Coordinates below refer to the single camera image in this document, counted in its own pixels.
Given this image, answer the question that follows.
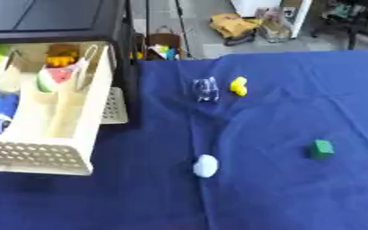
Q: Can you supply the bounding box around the pale compartment drawer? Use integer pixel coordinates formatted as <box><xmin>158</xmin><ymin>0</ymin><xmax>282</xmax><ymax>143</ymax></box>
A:
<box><xmin>0</xmin><ymin>41</ymin><xmax>129</xmax><ymax>176</ymax></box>

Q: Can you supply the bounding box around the white ball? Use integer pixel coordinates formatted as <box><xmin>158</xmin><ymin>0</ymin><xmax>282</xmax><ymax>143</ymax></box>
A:
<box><xmin>191</xmin><ymin>154</ymin><xmax>221</xmax><ymax>179</ymax></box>

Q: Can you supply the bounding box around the yellow toy duck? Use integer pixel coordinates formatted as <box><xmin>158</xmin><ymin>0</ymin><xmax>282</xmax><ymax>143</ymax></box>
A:
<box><xmin>228</xmin><ymin>75</ymin><xmax>250</xmax><ymax>97</ymax></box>

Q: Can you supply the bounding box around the brown bag with items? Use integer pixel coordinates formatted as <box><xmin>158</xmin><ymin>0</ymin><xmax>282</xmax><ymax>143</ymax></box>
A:
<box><xmin>130</xmin><ymin>25</ymin><xmax>184</xmax><ymax>61</ymax></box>

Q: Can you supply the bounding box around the black tripod leg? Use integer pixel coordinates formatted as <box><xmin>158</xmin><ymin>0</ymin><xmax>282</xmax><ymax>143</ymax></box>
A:
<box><xmin>172</xmin><ymin>0</ymin><xmax>194</xmax><ymax>59</ymax></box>

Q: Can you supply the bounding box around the yellow bag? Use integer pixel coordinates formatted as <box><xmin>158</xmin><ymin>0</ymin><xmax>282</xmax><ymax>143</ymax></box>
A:
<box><xmin>207</xmin><ymin>12</ymin><xmax>263</xmax><ymax>47</ymax></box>

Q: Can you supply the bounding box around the clear plastic container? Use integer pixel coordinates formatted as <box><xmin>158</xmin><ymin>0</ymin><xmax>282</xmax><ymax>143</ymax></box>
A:
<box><xmin>254</xmin><ymin>6</ymin><xmax>294</xmax><ymax>43</ymax></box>

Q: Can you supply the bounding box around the watermelon slice toy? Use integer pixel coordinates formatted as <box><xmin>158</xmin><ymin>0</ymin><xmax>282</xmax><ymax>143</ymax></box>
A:
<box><xmin>34</xmin><ymin>67</ymin><xmax>74</xmax><ymax>93</ymax></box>

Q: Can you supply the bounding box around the yellow and orange toy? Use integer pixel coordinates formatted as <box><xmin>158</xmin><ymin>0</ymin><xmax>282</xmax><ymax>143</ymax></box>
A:
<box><xmin>44</xmin><ymin>44</ymin><xmax>81</xmax><ymax>68</ymax></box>

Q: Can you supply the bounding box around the green block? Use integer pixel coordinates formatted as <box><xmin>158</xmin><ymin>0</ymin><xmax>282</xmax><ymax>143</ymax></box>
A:
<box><xmin>308</xmin><ymin>139</ymin><xmax>337</xmax><ymax>161</ymax></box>

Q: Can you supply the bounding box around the black cabinet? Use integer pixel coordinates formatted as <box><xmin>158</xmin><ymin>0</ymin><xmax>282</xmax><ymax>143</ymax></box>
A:
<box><xmin>0</xmin><ymin>0</ymin><xmax>142</xmax><ymax>128</ymax></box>

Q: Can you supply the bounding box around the black office chair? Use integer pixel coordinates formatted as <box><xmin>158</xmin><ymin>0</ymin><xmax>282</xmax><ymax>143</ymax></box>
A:
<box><xmin>310</xmin><ymin>0</ymin><xmax>368</xmax><ymax>52</ymax></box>

